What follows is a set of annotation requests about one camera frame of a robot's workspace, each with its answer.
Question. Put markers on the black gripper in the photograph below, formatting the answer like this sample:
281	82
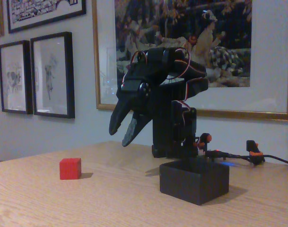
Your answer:
129	104

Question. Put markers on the red cube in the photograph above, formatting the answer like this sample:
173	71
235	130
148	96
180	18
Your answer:
70	169

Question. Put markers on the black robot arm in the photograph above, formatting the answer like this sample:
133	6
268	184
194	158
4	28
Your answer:
167	101

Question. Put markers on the black box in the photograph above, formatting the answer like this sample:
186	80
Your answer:
193	182

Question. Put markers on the black orange table clamp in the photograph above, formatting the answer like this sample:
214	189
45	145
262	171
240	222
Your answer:
253	153
204	139

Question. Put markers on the black framed figure sketch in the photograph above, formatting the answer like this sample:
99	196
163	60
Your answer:
13	78
54	75

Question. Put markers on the black framed city print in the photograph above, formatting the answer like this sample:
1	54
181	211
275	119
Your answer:
46	14

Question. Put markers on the large gold framed painting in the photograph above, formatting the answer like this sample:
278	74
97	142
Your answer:
264	59

